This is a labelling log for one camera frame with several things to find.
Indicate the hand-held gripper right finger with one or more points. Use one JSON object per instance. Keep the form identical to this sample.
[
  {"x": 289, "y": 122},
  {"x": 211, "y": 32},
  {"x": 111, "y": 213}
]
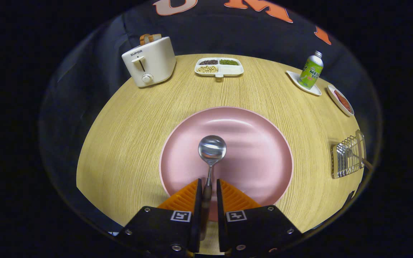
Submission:
[{"x": 256, "y": 229}]

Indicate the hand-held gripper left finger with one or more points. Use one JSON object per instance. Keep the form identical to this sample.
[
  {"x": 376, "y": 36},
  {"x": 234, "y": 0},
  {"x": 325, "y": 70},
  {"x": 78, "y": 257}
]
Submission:
[{"x": 163, "y": 229}]

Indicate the pink round plate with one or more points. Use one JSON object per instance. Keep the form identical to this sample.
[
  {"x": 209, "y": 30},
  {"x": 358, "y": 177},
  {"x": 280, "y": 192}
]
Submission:
[{"x": 256, "y": 150}]

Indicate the metal cutlery drainer basket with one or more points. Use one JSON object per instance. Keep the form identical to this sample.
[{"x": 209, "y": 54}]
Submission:
[{"x": 342, "y": 161}]

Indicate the white oval food plate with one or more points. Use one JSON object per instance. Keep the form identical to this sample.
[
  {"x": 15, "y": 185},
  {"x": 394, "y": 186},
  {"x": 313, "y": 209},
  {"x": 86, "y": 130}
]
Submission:
[{"x": 335, "y": 98}]

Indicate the red-brown meat piece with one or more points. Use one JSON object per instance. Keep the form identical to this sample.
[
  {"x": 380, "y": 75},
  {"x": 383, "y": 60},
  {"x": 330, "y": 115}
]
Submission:
[{"x": 343, "y": 101}]

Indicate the white square coaster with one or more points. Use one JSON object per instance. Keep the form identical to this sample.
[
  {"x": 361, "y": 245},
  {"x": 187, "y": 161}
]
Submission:
[{"x": 294, "y": 77}]

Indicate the white divided dish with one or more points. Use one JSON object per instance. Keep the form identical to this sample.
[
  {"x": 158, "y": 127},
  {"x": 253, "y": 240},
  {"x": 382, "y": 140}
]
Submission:
[{"x": 231, "y": 70}]

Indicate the green soda bottle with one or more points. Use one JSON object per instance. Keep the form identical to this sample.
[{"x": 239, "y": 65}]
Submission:
[{"x": 310, "y": 73}]

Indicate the yellow soybean pile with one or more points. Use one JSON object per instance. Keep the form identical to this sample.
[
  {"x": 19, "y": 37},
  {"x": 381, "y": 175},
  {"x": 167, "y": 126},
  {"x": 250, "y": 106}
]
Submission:
[{"x": 207, "y": 69}]

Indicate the cream white toaster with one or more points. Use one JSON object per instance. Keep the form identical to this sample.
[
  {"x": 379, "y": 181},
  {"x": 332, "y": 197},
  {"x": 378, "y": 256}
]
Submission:
[{"x": 156, "y": 61}]

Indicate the green mung bean pile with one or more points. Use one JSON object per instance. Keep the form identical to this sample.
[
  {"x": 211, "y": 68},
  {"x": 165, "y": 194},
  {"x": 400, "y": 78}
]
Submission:
[{"x": 228, "y": 62}]

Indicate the dark red bean pile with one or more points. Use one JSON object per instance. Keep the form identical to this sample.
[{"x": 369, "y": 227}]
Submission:
[{"x": 208, "y": 62}]

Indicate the brown toast slice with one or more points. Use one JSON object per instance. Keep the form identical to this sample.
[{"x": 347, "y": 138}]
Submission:
[
  {"x": 143, "y": 38},
  {"x": 155, "y": 37}
]

